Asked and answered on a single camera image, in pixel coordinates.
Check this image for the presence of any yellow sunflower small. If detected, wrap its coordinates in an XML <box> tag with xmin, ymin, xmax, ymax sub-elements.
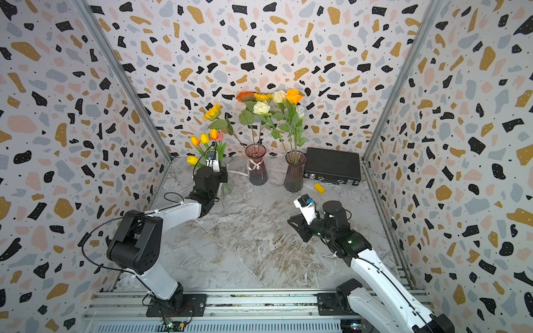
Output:
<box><xmin>203</xmin><ymin>104</ymin><xmax>246</xmax><ymax>147</ymax></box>

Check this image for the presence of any cream rose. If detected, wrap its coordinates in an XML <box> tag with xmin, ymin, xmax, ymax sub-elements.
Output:
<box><xmin>271</xmin><ymin>90</ymin><xmax>292</xmax><ymax>153</ymax></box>
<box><xmin>253</xmin><ymin>101</ymin><xmax>287</xmax><ymax>152</ymax></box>

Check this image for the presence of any yellow sunflower large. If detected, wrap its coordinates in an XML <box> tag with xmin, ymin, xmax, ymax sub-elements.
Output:
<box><xmin>254</xmin><ymin>94</ymin><xmax>273</xmax><ymax>104</ymax></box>

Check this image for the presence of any orange rose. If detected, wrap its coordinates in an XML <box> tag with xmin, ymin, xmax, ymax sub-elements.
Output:
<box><xmin>287</xmin><ymin>89</ymin><xmax>305</xmax><ymax>151</ymax></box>

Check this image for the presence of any pink tulip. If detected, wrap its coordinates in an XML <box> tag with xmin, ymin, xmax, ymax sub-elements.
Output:
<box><xmin>216</xmin><ymin>130</ymin><xmax>226</xmax><ymax>162</ymax></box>

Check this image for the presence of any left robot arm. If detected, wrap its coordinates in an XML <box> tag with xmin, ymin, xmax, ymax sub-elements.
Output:
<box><xmin>106</xmin><ymin>166</ymin><xmax>228</xmax><ymax>308</ymax></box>

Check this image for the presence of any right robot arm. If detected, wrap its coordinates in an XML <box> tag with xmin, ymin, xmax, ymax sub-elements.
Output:
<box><xmin>287</xmin><ymin>194</ymin><xmax>455</xmax><ymax>332</ymax></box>

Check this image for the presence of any clear glass vase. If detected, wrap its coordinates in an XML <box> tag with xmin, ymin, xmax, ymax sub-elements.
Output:
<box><xmin>218</xmin><ymin>182</ymin><xmax>233</xmax><ymax>198</ymax></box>

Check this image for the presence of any pink glass vase with ribbon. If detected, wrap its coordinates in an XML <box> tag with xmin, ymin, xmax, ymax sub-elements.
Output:
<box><xmin>245</xmin><ymin>144</ymin><xmax>268</xmax><ymax>186</ymax></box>

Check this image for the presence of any yellow block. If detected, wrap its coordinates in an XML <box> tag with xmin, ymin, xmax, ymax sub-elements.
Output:
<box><xmin>314</xmin><ymin>183</ymin><xmax>326</xmax><ymax>194</ymax></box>

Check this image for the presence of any black case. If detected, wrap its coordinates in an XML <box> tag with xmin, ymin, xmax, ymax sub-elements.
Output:
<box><xmin>303</xmin><ymin>148</ymin><xmax>362</xmax><ymax>186</ymax></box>

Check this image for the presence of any purple ribbed glass vase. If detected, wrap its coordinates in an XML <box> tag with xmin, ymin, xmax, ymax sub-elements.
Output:
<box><xmin>284</xmin><ymin>151</ymin><xmax>306</xmax><ymax>193</ymax></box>

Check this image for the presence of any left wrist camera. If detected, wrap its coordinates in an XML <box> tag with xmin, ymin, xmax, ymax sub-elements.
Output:
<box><xmin>205</xmin><ymin>151</ymin><xmax>220</xmax><ymax>173</ymax></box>

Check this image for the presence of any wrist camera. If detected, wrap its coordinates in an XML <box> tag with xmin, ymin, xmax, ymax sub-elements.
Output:
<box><xmin>205</xmin><ymin>151</ymin><xmax>220</xmax><ymax>173</ymax></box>
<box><xmin>294</xmin><ymin>194</ymin><xmax>317</xmax><ymax>225</ymax></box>

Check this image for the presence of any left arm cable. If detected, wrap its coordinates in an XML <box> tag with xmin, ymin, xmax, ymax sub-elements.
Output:
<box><xmin>81</xmin><ymin>192</ymin><xmax>186</xmax><ymax>292</ymax></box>

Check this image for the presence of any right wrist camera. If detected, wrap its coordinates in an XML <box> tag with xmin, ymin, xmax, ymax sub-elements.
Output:
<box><xmin>294</xmin><ymin>194</ymin><xmax>317</xmax><ymax>225</ymax></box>

